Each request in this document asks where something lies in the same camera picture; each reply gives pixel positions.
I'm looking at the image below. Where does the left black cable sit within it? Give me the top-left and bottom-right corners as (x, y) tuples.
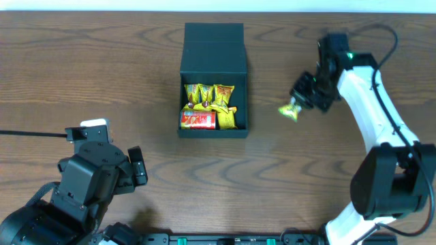
(0, 130), (68, 138)

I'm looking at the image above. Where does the green pandan cake packet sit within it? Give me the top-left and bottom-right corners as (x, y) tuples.
(278, 97), (302, 122)

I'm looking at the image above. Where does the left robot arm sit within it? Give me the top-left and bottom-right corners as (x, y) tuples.
(1, 125), (148, 244)

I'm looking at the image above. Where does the yellow orange snack packet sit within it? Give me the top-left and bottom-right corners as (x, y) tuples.
(211, 84), (234, 113)

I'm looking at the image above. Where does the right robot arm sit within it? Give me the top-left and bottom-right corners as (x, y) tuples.
(290, 48), (435, 244)

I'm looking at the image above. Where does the yellow Apollo cake packet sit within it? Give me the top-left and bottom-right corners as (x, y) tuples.
(183, 84), (213, 112)
(185, 84), (200, 105)

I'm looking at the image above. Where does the black gift box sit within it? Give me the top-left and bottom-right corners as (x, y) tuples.
(178, 22), (249, 139)

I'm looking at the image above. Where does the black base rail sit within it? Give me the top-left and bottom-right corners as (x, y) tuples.
(88, 231), (399, 245)

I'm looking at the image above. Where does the red Pringles can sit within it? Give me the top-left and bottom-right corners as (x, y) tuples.
(180, 110), (217, 130)

